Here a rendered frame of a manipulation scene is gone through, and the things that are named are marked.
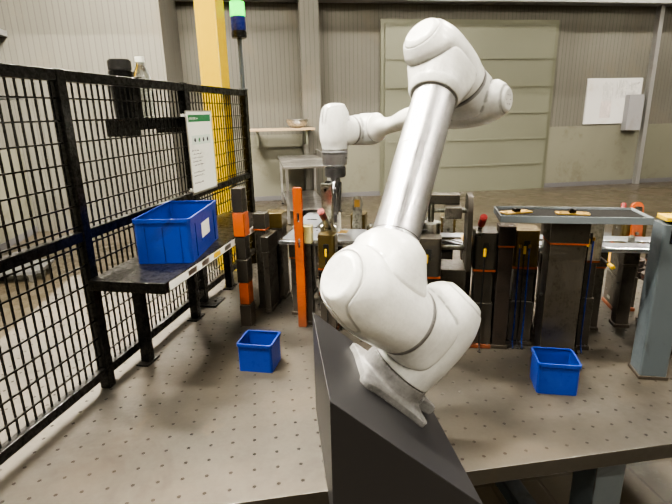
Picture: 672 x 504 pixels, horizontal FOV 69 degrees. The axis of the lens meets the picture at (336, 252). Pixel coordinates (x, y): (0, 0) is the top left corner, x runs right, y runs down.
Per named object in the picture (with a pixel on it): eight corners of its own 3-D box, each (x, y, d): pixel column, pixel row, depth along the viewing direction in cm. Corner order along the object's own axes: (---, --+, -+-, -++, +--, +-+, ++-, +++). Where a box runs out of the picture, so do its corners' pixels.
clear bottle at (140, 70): (160, 118, 171) (153, 57, 166) (150, 118, 165) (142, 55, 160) (143, 118, 172) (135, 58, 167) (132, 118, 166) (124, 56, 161)
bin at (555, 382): (568, 377, 137) (572, 348, 135) (579, 397, 128) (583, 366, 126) (527, 374, 139) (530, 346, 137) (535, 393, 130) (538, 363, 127)
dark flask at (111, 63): (143, 118, 160) (136, 60, 155) (130, 118, 153) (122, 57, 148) (123, 118, 162) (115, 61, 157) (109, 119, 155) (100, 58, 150)
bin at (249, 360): (282, 357, 152) (281, 331, 150) (273, 373, 143) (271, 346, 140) (249, 355, 154) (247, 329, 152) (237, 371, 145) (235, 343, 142)
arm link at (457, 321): (440, 402, 108) (508, 329, 105) (392, 378, 96) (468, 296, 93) (402, 354, 120) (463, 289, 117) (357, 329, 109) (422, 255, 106)
